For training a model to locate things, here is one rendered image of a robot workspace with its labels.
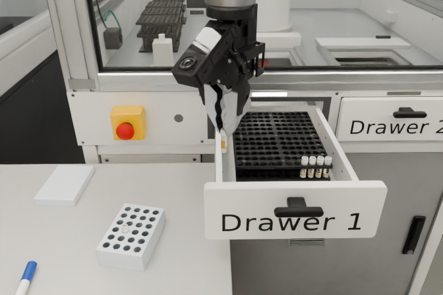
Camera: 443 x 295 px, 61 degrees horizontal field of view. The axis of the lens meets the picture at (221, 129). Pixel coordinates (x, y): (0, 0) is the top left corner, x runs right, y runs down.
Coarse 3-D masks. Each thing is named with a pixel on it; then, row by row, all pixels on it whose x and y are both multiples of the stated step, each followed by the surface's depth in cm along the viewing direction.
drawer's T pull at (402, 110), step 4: (400, 108) 87; (404, 108) 87; (408, 108) 87; (396, 112) 85; (400, 112) 85; (404, 112) 85; (408, 112) 85; (412, 112) 85; (416, 112) 85; (420, 112) 85; (424, 112) 85; (396, 116) 85; (400, 116) 85; (404, 116) 85; (408, 116) 85; (412, 116) 85; (416, 116) 85; (420, 116) 85; (424, 116) 85
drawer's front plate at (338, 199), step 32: (224, 192) 59; (256, 192) 59; (288, 192) 59; (320, 192) 60; (352, 192) 60; (384, 192) 60; (256, 224) 63; (288, 224) 63; (320, 224) 63; (352, 224) 63
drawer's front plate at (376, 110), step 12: (348, 108) 88; (360, 108) 88; (372, 108) 88; (384, 108) 88; (396, 108) 88; (420, 108) 88; (432, 108) 88; (348, 120) 90; (360, 120) 90; (372, 120) 90; (384, 120) 90; (396, 120) 90; (408, 120) 90; (420, 120) 90; (432, 120) 90; (336, 132) 93; (348, 132) 91; (372, 132) 91; (396, 132) 92; (432, 132) 92
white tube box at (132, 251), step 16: (128, 208) 75; (144, 208) 74; (160, 208) 74; (112, 224) 70; (128, 224) 71; (144, 224) 70; (160, 224) 72; (112, 240) 67; (128, 240) 67; (144, 240) 67; (112, 256) 65; (128, 256) 64; (144, 256) 65
